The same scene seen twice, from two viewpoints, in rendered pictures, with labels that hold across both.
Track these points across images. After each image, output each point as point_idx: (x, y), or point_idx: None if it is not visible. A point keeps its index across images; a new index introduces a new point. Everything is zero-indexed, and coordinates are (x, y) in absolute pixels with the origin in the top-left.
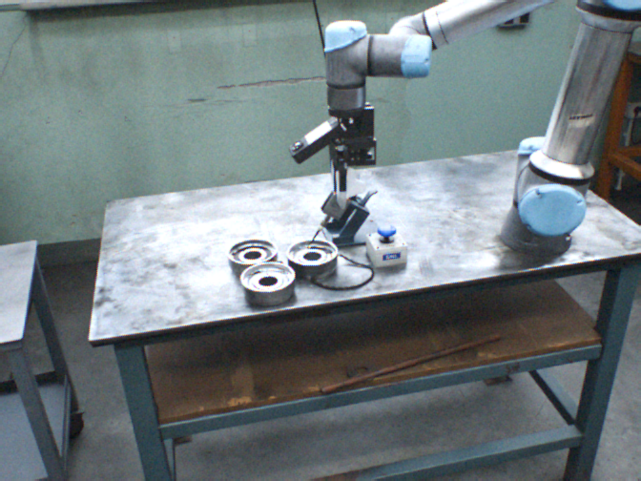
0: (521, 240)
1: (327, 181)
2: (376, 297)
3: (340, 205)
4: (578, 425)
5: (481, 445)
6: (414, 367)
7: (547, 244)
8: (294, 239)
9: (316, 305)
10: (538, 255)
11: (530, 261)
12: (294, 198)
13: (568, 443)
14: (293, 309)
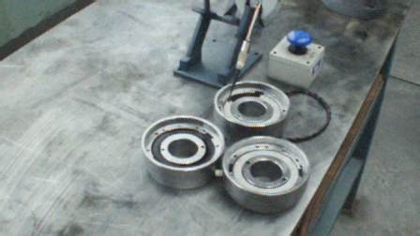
0: (367, 7)
1: (91, 21)
2: (354, 120)
3: (265, 22)
4: (355, 155)
5: (323, 214)
6: (323, 180)
7: (385, 5)
8: (165, 101)
9: (330, 166)
10: (381, 17)
11: (385, 23)
12: (82, 53)
13: (358, 172)
14: (318, 187)
